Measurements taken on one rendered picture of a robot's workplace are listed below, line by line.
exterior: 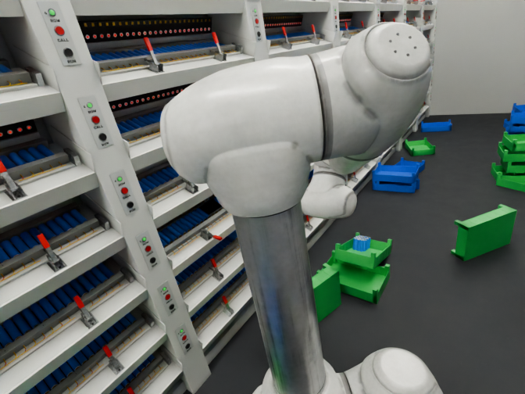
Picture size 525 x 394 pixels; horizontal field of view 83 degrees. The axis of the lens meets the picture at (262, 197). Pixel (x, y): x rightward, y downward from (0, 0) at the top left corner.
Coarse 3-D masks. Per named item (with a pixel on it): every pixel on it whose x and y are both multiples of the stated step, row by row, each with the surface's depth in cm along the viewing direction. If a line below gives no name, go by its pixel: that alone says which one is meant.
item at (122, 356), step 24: (144, 312) 99; (120, 336) 92; (144, 336) 95; (72, 360) 85; (96, 360) 86; (120, 360) 89; (144, 360) 94; (48, 384) 81; (72, 384) 82; (96, 384) 84
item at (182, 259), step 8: (208, 200) 125; (232, 216) 120; (224, 224) 115; (232, 224) 116; (216, 232) 111; (224, 232) 113; (200, 240) 107; (216, 240) 111; (184, 248) 103; (192, 248) 104; (200, 248) 104; (208, 248) 109; (176, 256) 100; (184, 256) 101; (192, 256) 102; (200, 256) 107; (176, 264) 98; (184, 264) 101; (176, 272) 98
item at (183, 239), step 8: (216, 216) 115; (200, 224) 110; (208, 224) 112; (216, 224) 114; (192, 232) 106; (176, 240) 103; (184, 240) 104; (192, 240) 105; (168, 248) 99; (176, 248) 102
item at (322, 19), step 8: (336, 0) 157; (304, 16) 164; (312, 16) 161; (320, 16) 158; (328, 16) 156; (304, 24) 165; (320, 24) 160; (328, 24) 158; (336, 32) 162; (336, 40) 163
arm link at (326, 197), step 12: (312, 180) 92; (324, 180) 88; (336, 180) 88; (312, 192) 89; (324, 192) 87; (336, 192) 85; (348, 192) 84; (312, 204) 88; (324, 204) 86; (336, 204) 84; (348, 204) 84; (312, 216) 91; (324, 216) 88; (336, 216) 86; (348, 216) 87
